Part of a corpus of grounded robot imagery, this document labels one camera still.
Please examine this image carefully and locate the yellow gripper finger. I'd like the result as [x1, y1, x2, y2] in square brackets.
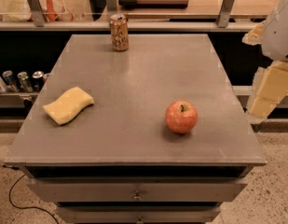
[246, 61, 288, 120]
[242, 22, 264, 46]

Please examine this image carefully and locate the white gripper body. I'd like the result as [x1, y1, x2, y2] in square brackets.
[261, 0, 288, 62]

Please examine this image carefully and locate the red apple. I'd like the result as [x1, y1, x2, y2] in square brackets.
[165, 100, 198, 134]

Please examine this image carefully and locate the orange soda can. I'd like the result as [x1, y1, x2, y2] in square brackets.
[110, 14, 129, 51]

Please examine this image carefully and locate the red can on shelf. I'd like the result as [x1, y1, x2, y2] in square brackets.
[43, 73, 50, 83]

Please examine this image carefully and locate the dark can on shelf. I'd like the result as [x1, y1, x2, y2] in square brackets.
[32, 71, 44, 90]

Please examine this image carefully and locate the green can on shelf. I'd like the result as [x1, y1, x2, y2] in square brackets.
[17, 71, 34, 92]

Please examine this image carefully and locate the silver can on shelf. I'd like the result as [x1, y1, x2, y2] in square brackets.
[3, 70, 20, 92]

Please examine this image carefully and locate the grey drawer cabinet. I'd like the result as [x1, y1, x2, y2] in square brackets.
[4, 33, 268, 224]

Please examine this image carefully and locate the yellow sponge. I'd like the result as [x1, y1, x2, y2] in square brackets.
[43, 87, 94, 125]

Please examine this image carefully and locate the white and orange bag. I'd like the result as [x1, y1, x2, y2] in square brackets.
[1, 0, 74, 21]

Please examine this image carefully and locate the lower drawer with knob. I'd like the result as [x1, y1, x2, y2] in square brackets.
[56, 206, 220, 224]

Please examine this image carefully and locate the drawer with knob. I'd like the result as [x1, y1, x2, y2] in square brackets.
[56, 206, 220, 224]
[27, 178, 247, 203]

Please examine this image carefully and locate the upper drawer with knob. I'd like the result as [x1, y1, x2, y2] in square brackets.
[27, 178, 247, 203]

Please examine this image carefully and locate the right metal bracket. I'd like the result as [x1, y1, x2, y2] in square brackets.
[216, 0, 235, 28]

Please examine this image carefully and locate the left metal bracket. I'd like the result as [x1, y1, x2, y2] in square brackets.
[27, 0, 46, 27]

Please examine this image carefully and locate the black floor cable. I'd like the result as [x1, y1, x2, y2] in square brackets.
[0, 162, 60, 224]

